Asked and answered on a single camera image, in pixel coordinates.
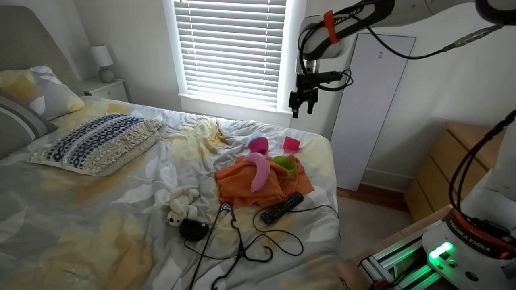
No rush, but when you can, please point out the white nightstand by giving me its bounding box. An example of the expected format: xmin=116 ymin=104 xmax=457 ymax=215
xmin=78 ymin=78 xmax=130 ymax=104

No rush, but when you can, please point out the black remote control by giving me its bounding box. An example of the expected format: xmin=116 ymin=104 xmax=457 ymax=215
xmin=260 ymin=191 xmax=305 ymax=225

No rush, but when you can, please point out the wooden dresser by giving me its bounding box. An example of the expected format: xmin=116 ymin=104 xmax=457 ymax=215
xmin=404 ymin=122 xmax=505 ymax=223

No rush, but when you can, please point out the bed with floral duvet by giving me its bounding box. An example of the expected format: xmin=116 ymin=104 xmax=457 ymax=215
xmin=0 ymin=96 xmax=342 ymax=290

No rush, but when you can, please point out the grey striped pillow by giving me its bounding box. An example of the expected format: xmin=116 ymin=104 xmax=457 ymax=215
xmin=0 ymin=95 xmax=58 ymax=160

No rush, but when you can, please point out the white stuffed toy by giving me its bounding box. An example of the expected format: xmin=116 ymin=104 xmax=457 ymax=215
xmin=166 ymin=187 xmax=200 ymax=227

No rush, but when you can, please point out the grey padded headboard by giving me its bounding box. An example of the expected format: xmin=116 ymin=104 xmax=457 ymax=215
xmin=0 ymin=5 xmax=82 ymax=96

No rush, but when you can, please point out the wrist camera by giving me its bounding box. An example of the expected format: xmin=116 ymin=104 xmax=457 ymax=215
xmin=310 ymin=70 xmax=344 ymax=84

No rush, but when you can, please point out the magenta cup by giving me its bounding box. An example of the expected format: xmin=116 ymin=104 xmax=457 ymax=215
xmin=248 ymin=137 xmax=270 ymax=155

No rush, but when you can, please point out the white board panel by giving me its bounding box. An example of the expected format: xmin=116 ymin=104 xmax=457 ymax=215
xmin=330 ymin=33 xmax=417 ymax=192

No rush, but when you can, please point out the blue white patterned cushion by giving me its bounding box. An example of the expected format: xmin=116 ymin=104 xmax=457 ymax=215
xmin=27 ymin=113 xmax=167 ymax=177

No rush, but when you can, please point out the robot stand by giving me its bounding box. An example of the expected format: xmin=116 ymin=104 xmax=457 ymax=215
xmin=335 ymin=205 xmax=462 ymax=290

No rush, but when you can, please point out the window with white blinds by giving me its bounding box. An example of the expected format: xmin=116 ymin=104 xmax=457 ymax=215
xmin=162 ymin=0 xmax=308 ymax=114

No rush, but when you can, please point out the orange cloth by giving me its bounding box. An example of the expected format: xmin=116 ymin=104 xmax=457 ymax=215
xmin=214 ymin=155 xmax=315 ymax=209

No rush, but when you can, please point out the black round pouch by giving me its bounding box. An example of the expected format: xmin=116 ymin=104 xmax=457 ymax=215
xmin=179 ymin=217 xmax=210 ymax=242

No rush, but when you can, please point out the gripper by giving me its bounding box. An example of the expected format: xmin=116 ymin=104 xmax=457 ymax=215
xmin=289 ymin=72 xmax=320 ymax=119

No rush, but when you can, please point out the pink curved toy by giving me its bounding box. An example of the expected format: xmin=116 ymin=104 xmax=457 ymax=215
xmin=243 ymin=152 xmax=271 ymax=193

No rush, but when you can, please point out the pink cup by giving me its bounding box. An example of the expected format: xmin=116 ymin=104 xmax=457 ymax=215
xmin=283 ymin=136 xmax=301 ymax=153

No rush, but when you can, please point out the white table lamp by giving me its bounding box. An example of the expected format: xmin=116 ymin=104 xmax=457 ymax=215
xmin=89 ymin=44 xmax=116 ymax=83

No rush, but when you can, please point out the grey yellow floral pillow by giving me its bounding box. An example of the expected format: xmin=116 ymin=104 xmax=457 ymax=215
xmin=0 ymin=65 xmax=86 ymax=121

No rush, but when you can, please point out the green bowl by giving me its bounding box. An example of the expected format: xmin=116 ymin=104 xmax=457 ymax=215
xmin=273 ymin=155 xmax=298 ymax=175

